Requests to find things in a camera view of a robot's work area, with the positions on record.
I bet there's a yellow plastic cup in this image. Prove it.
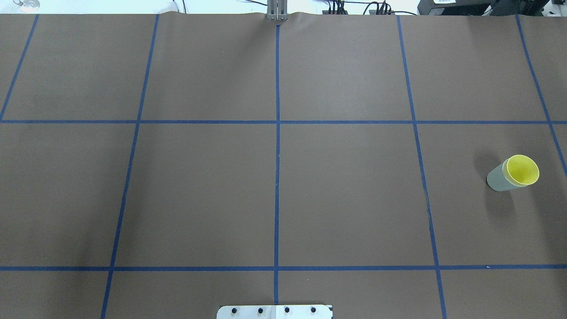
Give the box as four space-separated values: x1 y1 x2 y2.
502 154 540 187

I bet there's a light green plastic cup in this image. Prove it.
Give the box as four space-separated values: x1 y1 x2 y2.
486 159 524 192

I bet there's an aluminium frame post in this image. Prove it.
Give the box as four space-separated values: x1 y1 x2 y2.
267 0 289 22

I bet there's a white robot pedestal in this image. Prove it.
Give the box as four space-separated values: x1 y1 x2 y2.
216 304 334 319

